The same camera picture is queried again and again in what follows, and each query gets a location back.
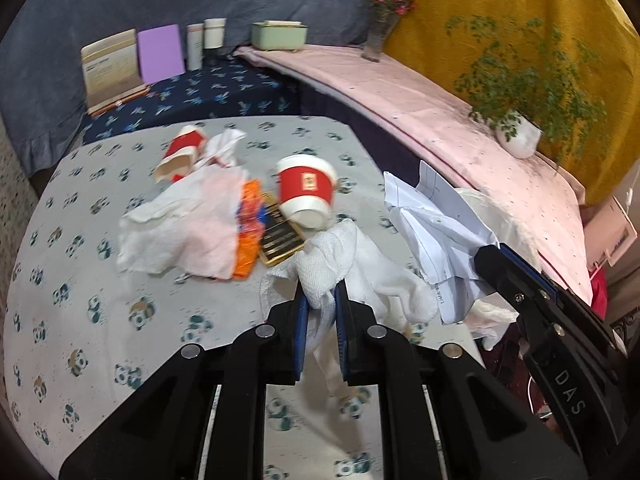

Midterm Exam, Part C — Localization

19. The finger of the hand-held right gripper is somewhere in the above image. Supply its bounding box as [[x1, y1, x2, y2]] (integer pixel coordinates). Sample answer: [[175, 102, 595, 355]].
[[499, 241, 569, 296], [474, 245, 554, 320]]

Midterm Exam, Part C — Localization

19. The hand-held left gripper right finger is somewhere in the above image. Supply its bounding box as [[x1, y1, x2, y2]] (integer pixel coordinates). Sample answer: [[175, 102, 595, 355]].
[[333, 281, 589, 480]]

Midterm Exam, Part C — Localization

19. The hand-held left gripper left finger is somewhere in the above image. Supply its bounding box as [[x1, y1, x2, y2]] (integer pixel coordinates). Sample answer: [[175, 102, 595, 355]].
[[59, 281, 310, 480]]

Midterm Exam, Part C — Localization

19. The white waffle towel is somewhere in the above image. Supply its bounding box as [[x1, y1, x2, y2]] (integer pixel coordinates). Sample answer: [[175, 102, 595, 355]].
[[260, 222, 439, 396]]

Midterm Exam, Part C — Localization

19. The white paper sheet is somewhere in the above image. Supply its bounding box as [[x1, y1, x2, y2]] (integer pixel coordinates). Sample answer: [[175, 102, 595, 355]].
[[383, 160, 501, 326]]

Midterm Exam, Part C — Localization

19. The orange snack wrapper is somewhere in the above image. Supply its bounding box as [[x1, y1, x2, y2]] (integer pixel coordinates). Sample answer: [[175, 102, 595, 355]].
[[232, 180, 268, 279]]

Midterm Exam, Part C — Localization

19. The red and white paper cup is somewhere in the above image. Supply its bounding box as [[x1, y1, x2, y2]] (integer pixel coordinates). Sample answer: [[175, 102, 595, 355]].
[[275, 155, 337, 231]]

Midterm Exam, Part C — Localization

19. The pink and white tissue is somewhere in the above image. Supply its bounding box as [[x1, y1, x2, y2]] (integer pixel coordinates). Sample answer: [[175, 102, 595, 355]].
[[117, 165, 251, 281]]

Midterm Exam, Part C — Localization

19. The red cloth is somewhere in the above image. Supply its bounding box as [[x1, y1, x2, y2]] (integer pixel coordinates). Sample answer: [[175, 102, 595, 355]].
[[589, 265, 609, 319]]

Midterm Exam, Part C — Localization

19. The pale pink box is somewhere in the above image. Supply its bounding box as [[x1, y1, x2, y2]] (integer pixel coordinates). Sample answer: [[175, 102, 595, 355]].
[[582, 192, 638, 268]]

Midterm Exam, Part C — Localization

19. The black and gold box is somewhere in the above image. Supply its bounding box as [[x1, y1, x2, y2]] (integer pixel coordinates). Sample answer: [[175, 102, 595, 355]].
[[259, 191, 307, 267]]

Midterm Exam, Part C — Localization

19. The green plant in white pot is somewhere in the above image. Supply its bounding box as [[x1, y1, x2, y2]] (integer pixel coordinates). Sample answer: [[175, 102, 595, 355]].
[[445, 14, 608, 160]]

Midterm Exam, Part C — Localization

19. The small white tissue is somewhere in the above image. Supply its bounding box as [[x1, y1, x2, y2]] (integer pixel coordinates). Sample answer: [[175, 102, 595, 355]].
[[197, 129, 247, 170]]

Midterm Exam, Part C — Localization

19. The pink cloth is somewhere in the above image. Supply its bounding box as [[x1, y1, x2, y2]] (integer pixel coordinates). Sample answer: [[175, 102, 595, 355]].
[[234, 42, 596, 306]]

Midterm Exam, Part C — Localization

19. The crushed red paper cup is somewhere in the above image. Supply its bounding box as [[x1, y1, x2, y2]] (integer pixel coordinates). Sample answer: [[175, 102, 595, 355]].
[[156, 124, 208, 186]]

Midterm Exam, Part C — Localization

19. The panda print tablecloth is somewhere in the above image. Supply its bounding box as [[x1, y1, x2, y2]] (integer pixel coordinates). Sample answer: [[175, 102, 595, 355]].
[[4, 116, 486, 480]]

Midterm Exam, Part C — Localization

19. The navy leaf print cloth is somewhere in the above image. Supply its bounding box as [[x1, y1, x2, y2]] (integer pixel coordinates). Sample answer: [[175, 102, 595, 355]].
[[82, 55, 301, 145]]

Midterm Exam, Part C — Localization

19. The glass vase with pink flowers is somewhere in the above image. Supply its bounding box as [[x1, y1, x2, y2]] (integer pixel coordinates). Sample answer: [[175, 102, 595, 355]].
[[361, 0, 417, 63]]

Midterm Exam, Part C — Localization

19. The wooden book stand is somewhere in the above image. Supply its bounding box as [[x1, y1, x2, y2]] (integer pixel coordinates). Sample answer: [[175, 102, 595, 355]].
[[87, 82, 152, 116]]

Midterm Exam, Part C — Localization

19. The pale green box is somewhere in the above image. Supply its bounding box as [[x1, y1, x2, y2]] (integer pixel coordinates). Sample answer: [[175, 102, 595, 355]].
[[251, 20, 308, 52]]

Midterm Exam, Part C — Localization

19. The white bottle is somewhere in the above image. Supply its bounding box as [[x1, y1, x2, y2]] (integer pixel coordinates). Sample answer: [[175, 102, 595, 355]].
[[187, 23, 206, 72]]

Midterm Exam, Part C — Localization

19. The beige book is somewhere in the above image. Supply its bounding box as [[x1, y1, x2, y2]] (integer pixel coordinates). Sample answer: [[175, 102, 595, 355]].
[[81, 29, 140, 108]]

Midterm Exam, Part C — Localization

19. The blue-grey blanket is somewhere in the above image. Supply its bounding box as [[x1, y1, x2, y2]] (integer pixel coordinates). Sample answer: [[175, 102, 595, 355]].
[[0, 0, 421, 186]]

